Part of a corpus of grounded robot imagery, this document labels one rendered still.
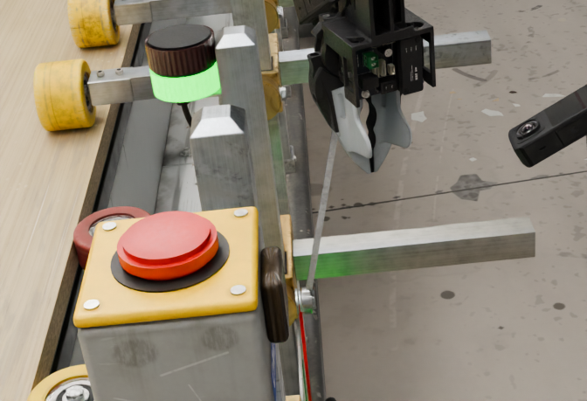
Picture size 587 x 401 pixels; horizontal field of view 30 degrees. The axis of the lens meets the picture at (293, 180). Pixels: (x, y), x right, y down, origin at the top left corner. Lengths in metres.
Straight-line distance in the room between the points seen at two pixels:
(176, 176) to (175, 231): 1.32
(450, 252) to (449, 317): 1.32
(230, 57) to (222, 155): 0.25
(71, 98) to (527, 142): 0.52
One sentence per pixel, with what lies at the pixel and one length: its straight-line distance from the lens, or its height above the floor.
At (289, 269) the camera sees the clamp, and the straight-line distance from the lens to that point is 1.05.
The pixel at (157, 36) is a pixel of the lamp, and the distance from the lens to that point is 0.96.
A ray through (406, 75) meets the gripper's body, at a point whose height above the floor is 1.09.
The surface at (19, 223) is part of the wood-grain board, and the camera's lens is 1.15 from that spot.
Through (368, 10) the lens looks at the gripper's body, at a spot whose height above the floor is 1.16.
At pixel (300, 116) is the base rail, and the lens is 1.71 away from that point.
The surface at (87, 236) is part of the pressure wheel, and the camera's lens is 1.08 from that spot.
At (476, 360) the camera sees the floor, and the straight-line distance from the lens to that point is 2.30.
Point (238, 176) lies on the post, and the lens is 0.70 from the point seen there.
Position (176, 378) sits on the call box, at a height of 1.19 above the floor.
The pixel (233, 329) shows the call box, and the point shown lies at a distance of 0.42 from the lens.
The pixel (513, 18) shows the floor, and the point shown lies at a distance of 3.88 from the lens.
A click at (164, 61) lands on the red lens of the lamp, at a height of 1.10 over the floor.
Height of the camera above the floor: 1.46
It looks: 30 degrees down
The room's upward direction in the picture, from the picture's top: 7 degrees counter-clockwise
